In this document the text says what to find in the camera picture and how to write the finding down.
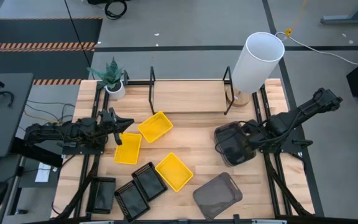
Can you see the green plant in white pot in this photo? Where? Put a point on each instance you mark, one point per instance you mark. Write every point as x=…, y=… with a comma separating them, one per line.
x=116, y=91

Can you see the yellow plastic basket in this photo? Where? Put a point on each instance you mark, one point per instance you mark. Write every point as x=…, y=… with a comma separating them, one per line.
x=155, y=127
x=128, y=149
x=174, y=172

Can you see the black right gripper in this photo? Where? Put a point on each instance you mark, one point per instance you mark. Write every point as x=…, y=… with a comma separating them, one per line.
x=257, y=135

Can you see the gray desk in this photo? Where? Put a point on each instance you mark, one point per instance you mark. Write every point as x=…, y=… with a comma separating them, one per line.
x=5, y=130

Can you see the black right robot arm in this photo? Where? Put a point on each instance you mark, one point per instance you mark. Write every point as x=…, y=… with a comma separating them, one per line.
x=309, y=109

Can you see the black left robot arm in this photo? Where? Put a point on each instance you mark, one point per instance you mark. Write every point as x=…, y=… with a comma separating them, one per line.
x=57, y=132

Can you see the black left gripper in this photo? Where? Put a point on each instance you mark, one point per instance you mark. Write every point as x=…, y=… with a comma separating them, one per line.
x=108, y=123

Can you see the white lamp with wooden base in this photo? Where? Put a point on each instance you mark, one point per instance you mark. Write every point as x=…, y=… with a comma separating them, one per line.
x=253, y=65

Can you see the gray table leg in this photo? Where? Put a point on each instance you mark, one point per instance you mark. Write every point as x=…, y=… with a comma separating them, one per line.
x=346, y=19

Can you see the black plastic basket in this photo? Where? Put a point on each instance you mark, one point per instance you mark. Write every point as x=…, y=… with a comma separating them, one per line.
x=102, y=196
x=132, y=202
x=149, y=182

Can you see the wooden shelf with black frame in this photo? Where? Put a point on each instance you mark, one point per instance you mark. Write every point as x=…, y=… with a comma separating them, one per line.
x=188, y=96

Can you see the black mat with hazard stripes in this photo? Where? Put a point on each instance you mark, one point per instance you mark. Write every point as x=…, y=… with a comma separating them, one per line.
x=42, y=31

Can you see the translucent gray plastic basket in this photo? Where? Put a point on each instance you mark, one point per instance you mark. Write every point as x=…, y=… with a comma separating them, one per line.
x=232, y=143
x=217, y=196

